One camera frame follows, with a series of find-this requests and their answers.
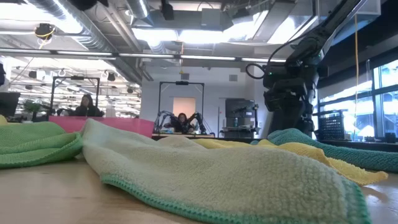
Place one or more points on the teal microfiber towel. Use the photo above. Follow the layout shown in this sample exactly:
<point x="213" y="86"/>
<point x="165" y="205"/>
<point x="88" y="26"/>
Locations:
<point x="357" y="155"/>

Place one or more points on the yellow microfiber towel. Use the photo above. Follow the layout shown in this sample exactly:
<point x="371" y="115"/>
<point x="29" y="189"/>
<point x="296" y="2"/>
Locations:
<point x="2" y="119"/>
<point x="348" y="169"/>

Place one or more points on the pale green microfiber towel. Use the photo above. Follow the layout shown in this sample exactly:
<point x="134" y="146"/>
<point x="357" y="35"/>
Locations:
<point x="186" y="174"/>

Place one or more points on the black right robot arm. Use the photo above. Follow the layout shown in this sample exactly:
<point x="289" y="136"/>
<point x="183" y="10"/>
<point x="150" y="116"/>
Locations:
<point x="326" y="28"/>

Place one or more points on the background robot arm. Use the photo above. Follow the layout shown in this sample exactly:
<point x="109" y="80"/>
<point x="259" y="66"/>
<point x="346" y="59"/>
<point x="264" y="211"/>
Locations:
<point x="161" y="121"/>
<point x="199" y="121"/>

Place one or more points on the bright green microfiber towel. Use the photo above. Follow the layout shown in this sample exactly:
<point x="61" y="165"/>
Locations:
<point x="34" y="143"/>

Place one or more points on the black equipment cabinet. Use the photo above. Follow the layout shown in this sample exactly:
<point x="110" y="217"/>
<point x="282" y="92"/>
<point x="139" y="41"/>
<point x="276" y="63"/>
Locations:
<point x="239" y="107"/>

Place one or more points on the black plastic crate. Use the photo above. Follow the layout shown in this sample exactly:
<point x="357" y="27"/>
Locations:
<point x="331" y="127"/>

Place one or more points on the person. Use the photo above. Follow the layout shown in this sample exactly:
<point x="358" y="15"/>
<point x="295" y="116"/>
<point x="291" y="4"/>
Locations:
<point x="183" y="123"/>
<point x="87" y="107"/>

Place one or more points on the background wooden table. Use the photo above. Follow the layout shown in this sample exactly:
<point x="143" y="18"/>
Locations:
<point x="183" y="135"/>

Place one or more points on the pink plastic bin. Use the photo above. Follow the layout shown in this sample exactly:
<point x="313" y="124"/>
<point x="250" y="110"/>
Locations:
<point x="118" y="126"/>

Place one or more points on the green potted plant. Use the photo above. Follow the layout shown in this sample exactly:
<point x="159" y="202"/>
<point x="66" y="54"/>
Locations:
<point x="31" y="107"/>

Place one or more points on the black computer monitor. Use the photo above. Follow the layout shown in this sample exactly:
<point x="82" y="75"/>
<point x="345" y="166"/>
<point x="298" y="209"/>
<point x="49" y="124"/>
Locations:
<point x="7" y="104"/>

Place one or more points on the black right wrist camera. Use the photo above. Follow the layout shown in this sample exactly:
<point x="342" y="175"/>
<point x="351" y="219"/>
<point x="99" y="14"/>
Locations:
<point x="286" y="95"/>

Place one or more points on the black background rig frame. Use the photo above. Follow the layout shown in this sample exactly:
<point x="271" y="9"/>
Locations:
<point x="182" y="83"/>
<point x="76" y="77"/>

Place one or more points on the black overhead camera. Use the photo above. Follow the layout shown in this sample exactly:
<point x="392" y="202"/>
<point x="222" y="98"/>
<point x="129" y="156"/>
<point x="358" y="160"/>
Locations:
<point x="167" y="11"/>

